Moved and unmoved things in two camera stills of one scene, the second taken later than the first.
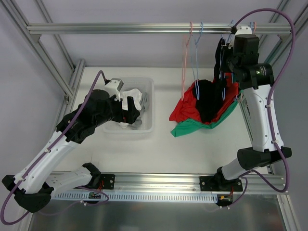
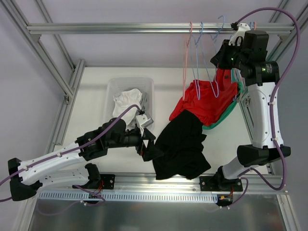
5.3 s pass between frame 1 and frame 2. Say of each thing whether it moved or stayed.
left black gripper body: moved
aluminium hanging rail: stayed
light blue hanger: stayed
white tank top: stayed
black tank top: moved
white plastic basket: stayed
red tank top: stayed
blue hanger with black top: moved
